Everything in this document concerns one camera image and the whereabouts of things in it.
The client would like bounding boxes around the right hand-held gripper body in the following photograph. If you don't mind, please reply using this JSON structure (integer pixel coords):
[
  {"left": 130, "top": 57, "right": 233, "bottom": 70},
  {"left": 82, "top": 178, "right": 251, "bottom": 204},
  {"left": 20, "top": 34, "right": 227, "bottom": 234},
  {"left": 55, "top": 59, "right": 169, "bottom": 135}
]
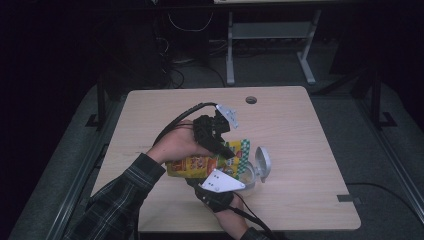
[{"left": 193, "top": 169, "right": 246, "bottom": 214}]

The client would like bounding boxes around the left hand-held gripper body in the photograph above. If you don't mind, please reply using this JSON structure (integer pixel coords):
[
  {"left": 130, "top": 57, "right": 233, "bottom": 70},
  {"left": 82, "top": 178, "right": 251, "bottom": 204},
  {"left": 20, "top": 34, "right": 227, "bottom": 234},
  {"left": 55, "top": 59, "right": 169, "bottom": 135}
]
[{"left": 192, "top": 103, "right": 240, "bottom": 148}]

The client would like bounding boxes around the yellow snack pouch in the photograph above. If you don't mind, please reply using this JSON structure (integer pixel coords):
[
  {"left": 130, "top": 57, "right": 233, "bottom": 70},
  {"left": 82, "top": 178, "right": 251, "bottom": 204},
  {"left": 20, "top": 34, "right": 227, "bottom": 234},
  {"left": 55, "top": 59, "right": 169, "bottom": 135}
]
[{"left": 165, "top": 139, "right": 251, "bottom": 181}]

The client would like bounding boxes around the white lidded container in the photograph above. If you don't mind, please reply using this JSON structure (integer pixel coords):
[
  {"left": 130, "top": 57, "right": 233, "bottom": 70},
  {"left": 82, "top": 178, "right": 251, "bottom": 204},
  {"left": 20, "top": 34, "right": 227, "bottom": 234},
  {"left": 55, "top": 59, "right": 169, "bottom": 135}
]
[{"left": 238, "top": 146, "right": 273, "bottom": 198}]

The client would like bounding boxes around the person's right hand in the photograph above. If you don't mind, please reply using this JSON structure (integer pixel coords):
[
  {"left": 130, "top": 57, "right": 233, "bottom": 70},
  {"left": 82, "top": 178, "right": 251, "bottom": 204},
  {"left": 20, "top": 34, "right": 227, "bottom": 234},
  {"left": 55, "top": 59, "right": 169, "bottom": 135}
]
[{"left": 214, "top": 194, "right": 249, "bottom": 239}]

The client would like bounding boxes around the person's left hand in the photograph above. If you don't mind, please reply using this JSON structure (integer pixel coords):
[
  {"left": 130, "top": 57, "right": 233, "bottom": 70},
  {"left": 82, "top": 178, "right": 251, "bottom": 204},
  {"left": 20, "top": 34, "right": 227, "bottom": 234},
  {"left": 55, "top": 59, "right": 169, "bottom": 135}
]
[{"left": 146, "top": 119, "right": 213, "bottom": 165}]

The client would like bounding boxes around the black metal stand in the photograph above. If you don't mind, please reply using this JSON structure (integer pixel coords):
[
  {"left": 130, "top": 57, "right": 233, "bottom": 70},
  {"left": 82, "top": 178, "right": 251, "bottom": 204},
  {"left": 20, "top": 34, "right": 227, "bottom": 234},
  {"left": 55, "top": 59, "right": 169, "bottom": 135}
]
[
  {"left": 366, "top": 66, "right": 398, "bottom": 129},
  {"left": 85, "top": 76, "right": 108, "bottom": 131}
]

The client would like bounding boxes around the left hand-held gripper cable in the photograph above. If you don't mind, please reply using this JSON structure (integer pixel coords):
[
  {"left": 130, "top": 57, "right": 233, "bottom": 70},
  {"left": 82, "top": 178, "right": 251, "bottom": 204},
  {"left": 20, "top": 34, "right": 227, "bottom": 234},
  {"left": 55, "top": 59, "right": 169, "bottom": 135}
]
[{"left": 152, "top": 101, "right": 219, "bottom": 148}]

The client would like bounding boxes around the hand-held gripper cable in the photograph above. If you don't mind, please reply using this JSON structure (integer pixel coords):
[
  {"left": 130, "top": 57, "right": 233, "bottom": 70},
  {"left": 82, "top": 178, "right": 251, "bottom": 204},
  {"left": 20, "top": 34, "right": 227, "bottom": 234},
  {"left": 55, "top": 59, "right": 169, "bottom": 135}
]
[
  {"left": 152, "top": 101, "right": 219, "bottom": 148},
  {"left": 228, "top": 193, "right": 279, "bottom": 240}
]

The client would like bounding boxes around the right hand-held gripper cable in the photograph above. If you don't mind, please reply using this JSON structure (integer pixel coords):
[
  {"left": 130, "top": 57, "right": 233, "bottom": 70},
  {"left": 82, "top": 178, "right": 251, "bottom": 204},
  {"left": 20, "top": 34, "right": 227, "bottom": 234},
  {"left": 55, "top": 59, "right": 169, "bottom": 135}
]
[{"left": 228, "top": 193, "right": 279, "bottom": 240}]

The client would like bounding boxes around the black floor cable bundle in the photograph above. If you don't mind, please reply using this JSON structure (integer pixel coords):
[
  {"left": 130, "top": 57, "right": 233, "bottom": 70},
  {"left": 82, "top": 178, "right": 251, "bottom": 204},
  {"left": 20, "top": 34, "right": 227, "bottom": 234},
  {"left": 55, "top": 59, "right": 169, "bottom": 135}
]
[{"left": 159, "top": 36, "right": 228, "bottom": 89}]

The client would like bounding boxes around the white hanging cable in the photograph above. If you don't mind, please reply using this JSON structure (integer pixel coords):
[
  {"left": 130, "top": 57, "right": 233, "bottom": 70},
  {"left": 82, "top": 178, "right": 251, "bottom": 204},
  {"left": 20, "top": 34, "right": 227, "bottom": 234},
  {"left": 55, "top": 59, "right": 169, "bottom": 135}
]
[{"left": 167, "top": 11, "right": 214, "bottom": 33}]

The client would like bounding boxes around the grey metal floor rail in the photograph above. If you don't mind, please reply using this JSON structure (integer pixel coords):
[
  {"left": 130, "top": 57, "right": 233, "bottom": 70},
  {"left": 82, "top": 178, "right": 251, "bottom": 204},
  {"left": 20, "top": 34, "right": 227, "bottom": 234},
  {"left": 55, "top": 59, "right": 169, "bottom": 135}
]
[
  {"left": 44, "top": 99, "right": 121, "bottom": 240},
  {"left": 358, "top": 99, "right": 424, "bottom": 216}
]

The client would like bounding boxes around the white metal desk frame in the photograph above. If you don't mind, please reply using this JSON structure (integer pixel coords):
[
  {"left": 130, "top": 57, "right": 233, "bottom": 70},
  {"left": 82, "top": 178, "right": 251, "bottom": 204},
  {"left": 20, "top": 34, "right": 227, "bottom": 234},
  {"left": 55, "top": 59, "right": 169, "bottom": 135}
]
[{"left": 225, "top": 9, "right": 323, "bottom": 86}]

